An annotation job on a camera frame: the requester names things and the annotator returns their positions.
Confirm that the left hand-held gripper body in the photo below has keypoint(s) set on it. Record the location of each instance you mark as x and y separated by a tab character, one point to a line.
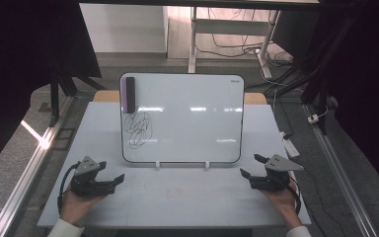
87	184

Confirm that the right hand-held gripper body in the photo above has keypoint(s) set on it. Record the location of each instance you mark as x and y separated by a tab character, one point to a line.
273	181

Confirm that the purple and black whiteboard eraser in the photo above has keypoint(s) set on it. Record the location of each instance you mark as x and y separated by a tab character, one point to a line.
130	95

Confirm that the white whiteboard with black frame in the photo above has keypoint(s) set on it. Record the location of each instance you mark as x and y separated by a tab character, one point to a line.
184	131

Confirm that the person's left hand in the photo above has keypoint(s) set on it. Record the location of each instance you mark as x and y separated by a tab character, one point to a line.
77	205

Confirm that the person's right hand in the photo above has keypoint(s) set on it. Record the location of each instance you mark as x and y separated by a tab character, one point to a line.
283	204

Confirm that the white power strip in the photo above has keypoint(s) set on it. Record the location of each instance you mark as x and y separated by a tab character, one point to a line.
289	144

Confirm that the white whiteboard foot clip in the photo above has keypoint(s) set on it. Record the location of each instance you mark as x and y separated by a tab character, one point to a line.
207	165
158	165

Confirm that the small white adapter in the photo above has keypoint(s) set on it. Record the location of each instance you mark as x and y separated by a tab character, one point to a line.
313	118

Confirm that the wooden table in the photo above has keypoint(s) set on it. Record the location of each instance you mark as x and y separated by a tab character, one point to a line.
107	96

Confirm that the black metal stand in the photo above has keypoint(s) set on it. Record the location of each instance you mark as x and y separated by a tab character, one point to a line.
316	82
55	98

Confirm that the black curtain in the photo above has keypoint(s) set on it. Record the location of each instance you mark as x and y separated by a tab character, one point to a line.
23	65
368	82

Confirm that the aluminium floor rail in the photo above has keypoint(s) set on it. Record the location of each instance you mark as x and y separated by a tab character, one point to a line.
342	177
29	171

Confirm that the white metal desk frame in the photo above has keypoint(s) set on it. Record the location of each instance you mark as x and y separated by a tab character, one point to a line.
230	26

